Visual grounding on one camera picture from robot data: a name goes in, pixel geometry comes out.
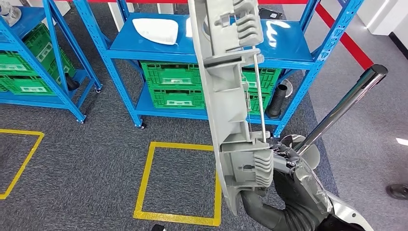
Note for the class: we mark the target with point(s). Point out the grey plastic wheel hubcap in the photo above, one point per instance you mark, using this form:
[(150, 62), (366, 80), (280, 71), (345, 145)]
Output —
[(229, 111)]

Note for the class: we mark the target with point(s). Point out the person's black shoe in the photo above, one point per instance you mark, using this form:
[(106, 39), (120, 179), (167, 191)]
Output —
[(398, 191)]

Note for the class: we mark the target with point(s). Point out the chrome stanchion post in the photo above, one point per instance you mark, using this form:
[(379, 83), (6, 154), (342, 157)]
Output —
[(350, 95)]

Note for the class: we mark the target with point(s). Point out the yellow floor tape square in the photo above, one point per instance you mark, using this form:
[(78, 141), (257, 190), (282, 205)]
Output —
[(19, 131), (178, 146)]

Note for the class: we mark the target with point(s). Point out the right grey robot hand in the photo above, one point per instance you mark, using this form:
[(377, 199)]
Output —
[(293, 186)]

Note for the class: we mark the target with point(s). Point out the black box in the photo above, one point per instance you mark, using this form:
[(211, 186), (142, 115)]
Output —
[(271, 13)]

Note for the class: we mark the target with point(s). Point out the white plastic mirror cover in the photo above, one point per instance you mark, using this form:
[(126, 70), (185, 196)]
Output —
[(156, 30)]

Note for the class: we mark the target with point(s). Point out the red barrier belt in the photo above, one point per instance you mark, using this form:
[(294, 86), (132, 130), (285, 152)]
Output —
[(280, 1), (347, 41)]

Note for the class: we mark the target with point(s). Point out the clear grey plastic part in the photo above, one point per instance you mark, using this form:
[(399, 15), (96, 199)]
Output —
[(11, 14)]

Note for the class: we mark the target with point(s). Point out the blue metal shelf rack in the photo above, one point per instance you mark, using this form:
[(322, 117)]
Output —
[(28, 19), (287, 41)]

